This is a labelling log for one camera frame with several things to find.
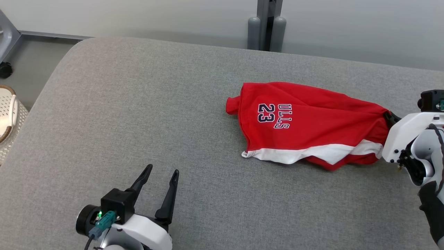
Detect black castor wheel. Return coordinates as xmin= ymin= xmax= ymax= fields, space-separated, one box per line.
xmin=0 ymin=62 xmax=14 ymax=79

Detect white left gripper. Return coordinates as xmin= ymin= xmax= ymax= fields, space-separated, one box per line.
xmin=110 ymin=164 xmax=180 ymax=250

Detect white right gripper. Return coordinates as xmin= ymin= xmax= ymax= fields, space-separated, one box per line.
xmin=382 ymin=111 xmax=444 ymax=163

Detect grey metal support leg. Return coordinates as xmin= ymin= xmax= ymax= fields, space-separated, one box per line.
xmin=0 ymin=10 xmax=23 ymax=65

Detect cream plastic laundry basket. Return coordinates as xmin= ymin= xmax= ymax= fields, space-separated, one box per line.
xmin=0 ymin=84 xmax=29 ymax=166

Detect grey foam cylinder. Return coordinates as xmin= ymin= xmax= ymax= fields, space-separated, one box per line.
xmin=248 ymin=16 xmax=261 ymax=51
xmin=270 ymin=16 xmax=287 ymax=53

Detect left teal-plug black cable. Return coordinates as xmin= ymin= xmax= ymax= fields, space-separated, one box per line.
xmin=84 ymin=211 xmax=116 ymax=250

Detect grey partition base rail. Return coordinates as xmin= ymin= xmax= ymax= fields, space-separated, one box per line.
xmin=19 ymin=30 xmax=93 ymax=41

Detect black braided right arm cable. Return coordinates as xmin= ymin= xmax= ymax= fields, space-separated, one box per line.
xmin=428 ymin=123 xmax=444 ymax=195

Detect grey metal partition post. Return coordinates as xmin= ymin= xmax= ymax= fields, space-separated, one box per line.
xmin=257 ymin=0 xmax=283 ymax=52

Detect red elastic-waist shorts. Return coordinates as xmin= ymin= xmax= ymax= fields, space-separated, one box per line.
xmin=226 ymin=82 xmax=391 ymax=171

